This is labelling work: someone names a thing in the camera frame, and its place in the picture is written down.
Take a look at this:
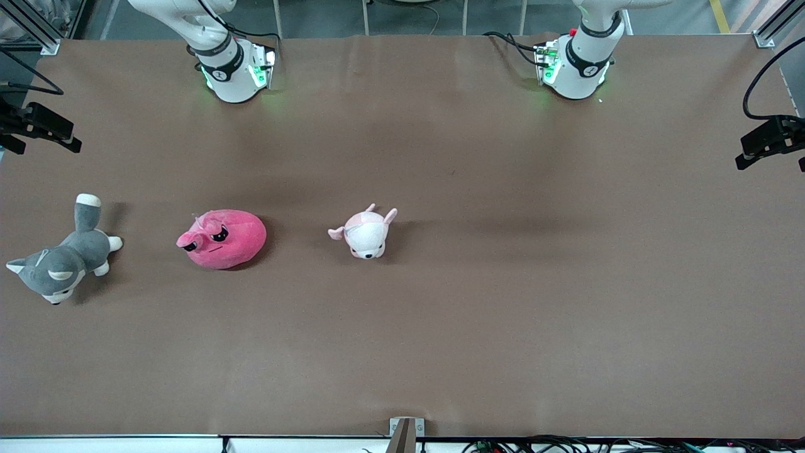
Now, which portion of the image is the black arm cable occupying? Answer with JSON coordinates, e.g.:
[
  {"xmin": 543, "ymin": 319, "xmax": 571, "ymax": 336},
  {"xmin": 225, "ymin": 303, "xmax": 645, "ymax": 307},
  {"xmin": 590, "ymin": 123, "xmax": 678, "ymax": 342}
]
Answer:
[
  {"xmin": 743, "ymin": 38, "xmax": 805, "ymax": 120},
  {"xmin": 0, "ymin": 47, "xmax": 64, "ymax": 95}
]

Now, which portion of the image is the black left base cable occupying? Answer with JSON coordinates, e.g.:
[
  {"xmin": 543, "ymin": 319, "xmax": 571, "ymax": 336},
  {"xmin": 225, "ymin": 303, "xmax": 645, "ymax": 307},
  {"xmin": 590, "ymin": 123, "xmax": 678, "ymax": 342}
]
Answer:
[{"xmin": 483, "ymin": 30, "xmax": 543, "ymax": 67}]

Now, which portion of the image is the brown table cloth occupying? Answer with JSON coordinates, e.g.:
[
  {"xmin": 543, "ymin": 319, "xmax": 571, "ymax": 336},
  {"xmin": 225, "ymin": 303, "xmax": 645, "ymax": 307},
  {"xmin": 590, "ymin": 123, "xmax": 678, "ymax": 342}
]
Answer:
[{"xmin": 0, "ymin": 35, "xmax": 805, "ymax": 439}]

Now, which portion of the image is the metal bracket with post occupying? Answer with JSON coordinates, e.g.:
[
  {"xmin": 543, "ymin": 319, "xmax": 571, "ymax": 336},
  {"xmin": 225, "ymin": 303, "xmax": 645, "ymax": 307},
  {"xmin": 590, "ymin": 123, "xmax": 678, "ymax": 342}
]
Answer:
[{"xmin": 387, "ymin": 417, "xmax": 425, "ymax": 453}]

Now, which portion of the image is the black cable bundle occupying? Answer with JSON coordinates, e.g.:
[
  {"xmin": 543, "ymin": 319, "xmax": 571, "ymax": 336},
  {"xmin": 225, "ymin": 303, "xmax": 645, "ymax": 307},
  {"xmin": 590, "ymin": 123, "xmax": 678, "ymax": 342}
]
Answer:
[{"xmin": 462, "ymin": 434, "xmax": 805, "ymax": 453}]

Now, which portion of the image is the hot pink round plush toy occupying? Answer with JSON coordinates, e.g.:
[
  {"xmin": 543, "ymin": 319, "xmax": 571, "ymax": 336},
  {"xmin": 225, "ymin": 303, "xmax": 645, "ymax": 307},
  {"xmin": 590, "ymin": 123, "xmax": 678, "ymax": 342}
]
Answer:
[{"xmin": 176, "ymin": 210, "xmax": 267, "ymax": 270}]

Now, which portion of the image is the grey white husky plush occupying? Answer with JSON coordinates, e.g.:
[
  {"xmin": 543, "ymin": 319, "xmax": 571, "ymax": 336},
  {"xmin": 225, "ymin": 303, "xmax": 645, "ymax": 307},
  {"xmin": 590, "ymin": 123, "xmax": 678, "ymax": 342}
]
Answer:
[{"xmin": 6, "ymin": 193, "xmax": 124, "ymax": 306}]

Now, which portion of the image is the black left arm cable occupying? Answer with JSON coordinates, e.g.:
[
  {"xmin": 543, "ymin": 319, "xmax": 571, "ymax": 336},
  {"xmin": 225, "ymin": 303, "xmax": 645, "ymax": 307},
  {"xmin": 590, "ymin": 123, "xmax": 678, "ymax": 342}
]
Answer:
[{"xmin": 743, "ymin": 38, "xmax": 805, "ymax": 120}]

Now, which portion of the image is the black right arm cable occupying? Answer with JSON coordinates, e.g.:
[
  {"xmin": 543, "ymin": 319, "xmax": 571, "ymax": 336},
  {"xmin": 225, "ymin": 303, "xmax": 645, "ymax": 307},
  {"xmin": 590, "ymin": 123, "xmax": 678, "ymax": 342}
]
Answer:
[{"xmin": 0, "ymin": 47, "xmax": 64, "ymax": 95}]

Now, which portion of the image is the black right base cable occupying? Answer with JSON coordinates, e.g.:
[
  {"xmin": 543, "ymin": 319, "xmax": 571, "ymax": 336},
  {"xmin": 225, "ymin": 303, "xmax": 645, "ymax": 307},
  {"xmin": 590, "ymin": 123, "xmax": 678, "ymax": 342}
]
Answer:
[{"xmin": 220, "ymin": 24, "xmax": 282, "ymax": 64}]

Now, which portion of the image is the light pink plush puppy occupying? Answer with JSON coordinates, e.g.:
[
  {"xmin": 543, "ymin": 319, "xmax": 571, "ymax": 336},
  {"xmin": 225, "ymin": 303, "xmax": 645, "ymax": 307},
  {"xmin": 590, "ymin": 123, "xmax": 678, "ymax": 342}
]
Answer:
[{"xmin": 328, "ymin": 203, "xmax": 398, "ymax": 260}]

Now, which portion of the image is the aluminium frame profile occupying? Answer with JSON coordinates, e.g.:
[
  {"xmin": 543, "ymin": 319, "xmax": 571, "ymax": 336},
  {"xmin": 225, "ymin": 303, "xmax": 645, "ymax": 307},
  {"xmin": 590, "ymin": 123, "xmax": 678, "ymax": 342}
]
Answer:
[
  {"xmin": 0, "ymin": 0, "xmax": 62, "ymax": 55},
  {"xmin": 753, "ymin": 0, "xmax": 805, "ymax": 48}
]

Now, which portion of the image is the black base cable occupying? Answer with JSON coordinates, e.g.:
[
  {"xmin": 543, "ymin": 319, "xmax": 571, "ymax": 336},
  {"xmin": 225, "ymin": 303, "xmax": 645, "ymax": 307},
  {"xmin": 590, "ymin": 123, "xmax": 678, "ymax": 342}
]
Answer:
[
  {"xmin": 483, "ymin": 30, "xmax": 543, "ymax": 67},
  {"xmin": 220, "ymin": 24, "xmax": 282, "ymax": 64}
]

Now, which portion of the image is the white table edge rail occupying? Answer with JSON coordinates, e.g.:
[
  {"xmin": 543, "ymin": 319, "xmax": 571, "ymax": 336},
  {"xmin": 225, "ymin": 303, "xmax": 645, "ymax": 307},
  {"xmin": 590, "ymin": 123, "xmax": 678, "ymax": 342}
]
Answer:
[{"xmin": 0, "ymin": 434, "xmax": 805, "ymax": 453}]

